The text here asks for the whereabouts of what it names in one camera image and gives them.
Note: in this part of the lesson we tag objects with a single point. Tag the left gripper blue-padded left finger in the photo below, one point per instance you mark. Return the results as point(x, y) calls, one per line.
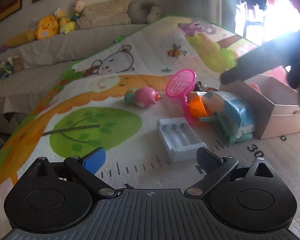
point(82, 171)

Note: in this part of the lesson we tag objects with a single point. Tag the white battery charger case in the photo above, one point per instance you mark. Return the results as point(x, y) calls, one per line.
point(180, 141)

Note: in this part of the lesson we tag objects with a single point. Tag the pink plastic toy net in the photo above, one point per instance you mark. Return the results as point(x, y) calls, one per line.
point(179, 87)

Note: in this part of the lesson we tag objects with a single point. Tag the grey neck pillow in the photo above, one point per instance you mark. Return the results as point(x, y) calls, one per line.
point(144, 12)

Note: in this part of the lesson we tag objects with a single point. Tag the beige folded blanket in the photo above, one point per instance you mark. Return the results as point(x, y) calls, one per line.
point(109, 13)

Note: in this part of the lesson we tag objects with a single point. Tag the pink pig toy figure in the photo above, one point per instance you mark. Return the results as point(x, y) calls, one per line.
point(144, 97)

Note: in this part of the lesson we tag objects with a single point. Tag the yellow long cushion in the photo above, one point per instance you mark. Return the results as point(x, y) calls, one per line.
point(21, 39)

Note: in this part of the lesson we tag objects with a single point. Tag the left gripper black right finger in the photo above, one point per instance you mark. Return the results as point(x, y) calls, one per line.
point(218, 171)

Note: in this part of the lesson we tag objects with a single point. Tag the colourful cartoon play mat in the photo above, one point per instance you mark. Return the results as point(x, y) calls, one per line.
point(86, 110)

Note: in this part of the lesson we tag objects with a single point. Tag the orange plastic toy shell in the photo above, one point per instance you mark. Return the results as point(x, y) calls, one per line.
point(197, 108)

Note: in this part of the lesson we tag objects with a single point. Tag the small yellow chick plush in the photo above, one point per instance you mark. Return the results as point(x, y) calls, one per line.
point(64, 23)

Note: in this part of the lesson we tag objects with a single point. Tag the beige sofa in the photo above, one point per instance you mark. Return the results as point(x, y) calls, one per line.
point(45, 61)

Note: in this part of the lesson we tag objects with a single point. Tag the doll with pink hat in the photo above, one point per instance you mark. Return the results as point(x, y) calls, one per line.
point(78, 8)

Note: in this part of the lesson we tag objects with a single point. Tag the yellow duck plush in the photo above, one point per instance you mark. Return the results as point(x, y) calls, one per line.
point(47, 27)

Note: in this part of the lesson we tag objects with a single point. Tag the pink cardboard box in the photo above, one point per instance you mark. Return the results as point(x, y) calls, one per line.
point(275, 105)

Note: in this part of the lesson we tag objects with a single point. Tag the teal toy handle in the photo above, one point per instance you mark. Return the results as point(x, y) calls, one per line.
point(212, 119)

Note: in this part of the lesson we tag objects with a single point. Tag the small dark toy figure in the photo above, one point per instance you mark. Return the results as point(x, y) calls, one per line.
point(200, 87)

